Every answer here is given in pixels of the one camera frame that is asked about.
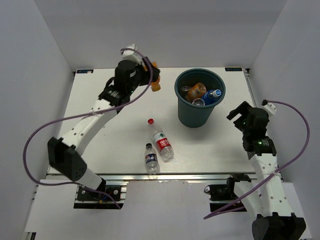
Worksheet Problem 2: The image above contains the orange juice bottle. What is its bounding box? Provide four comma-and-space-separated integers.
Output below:
186, 82, 207, 101
150, 61, 161, 92

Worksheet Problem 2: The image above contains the tall blue label water bottle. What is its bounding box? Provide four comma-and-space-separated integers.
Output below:
201, 89, 222, 106

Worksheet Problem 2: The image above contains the red label water bottle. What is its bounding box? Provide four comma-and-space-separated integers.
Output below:
147, 118, 174, 161

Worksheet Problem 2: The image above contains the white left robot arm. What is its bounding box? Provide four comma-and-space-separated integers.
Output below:
47, 57, 160, 200

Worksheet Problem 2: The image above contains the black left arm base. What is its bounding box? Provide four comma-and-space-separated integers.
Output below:
73, 181, 128, 210

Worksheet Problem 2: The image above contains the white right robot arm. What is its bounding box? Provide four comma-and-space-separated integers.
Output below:
225, 101, 307, 240

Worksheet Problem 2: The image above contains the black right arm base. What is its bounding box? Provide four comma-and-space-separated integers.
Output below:
203, 173, 252, 212

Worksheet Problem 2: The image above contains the dark green plastic bin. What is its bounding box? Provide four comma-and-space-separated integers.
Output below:
174, 68, 226, 128

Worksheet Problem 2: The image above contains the blue sticker left corner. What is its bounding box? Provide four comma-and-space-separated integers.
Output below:
76, 69, 94, 74

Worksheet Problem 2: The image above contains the pepsi bottle black cap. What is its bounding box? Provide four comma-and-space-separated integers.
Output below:
144, 143, 160, 175

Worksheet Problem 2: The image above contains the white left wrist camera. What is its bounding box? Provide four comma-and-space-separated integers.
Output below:
120, 44, 143, 65

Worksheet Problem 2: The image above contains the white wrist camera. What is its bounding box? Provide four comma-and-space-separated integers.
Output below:
261, 99, 277, 118
120, 44, 143, 65

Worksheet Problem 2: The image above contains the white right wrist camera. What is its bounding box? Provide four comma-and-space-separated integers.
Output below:
261, 99, 277, 118

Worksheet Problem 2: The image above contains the aluminium table front rail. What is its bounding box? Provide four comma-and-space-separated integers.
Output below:
47, 171, 258, 183

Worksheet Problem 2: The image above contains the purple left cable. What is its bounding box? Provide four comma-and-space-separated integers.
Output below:
22, 48, 154, 210

